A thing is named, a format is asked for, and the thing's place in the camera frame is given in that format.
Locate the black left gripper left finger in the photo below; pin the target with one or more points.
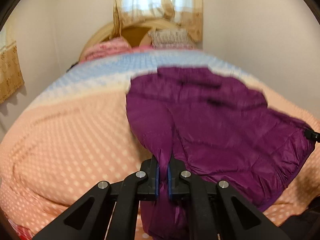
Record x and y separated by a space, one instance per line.
107 211

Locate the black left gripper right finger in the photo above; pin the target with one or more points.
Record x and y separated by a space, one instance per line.
217 211

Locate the purple down jacket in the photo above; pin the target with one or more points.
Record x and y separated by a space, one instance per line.
221 130

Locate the polka dot bed quilt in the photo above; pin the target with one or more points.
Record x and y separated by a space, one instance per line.
75 134

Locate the beige side window curtain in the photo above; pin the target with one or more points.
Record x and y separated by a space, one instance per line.
11 75

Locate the striped grey pillow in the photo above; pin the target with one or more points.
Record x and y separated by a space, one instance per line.
171 39

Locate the folded pink blanket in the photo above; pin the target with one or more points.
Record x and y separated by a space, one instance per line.
112 47

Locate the beige lace window curtain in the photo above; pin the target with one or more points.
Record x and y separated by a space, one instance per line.
188 14

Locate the beige wooden headboard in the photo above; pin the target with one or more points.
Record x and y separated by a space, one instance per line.
136 34

